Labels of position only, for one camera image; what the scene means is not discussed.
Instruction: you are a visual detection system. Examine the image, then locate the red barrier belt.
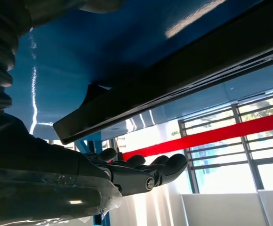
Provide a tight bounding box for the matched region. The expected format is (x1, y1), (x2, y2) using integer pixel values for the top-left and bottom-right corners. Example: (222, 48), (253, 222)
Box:
(122, 112), (273, 161)

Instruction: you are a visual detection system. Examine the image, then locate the dark window frame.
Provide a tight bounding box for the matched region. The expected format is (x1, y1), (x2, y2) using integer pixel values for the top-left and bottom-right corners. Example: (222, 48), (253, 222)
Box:
(177, 89), (273, 194)

